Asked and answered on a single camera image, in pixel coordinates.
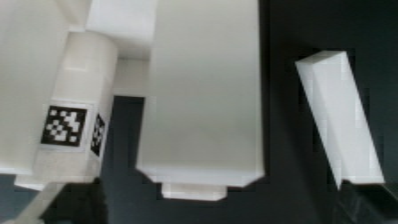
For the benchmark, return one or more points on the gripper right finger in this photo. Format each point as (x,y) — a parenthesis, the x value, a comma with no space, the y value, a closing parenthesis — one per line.
(367,204)

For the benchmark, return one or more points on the white chair seat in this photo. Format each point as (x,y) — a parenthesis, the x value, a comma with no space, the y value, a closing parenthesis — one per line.
(36,23)

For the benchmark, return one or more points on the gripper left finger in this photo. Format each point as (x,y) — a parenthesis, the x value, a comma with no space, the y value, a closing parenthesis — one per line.
(70,203)

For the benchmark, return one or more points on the white part at right edge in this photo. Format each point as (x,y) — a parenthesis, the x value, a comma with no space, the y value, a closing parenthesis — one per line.
(340,119)

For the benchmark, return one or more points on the white chair leg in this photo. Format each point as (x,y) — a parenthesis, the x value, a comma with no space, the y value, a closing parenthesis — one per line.
(74,136)

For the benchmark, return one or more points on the white chair back frame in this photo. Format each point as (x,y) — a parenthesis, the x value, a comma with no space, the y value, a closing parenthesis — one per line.
(196,37)

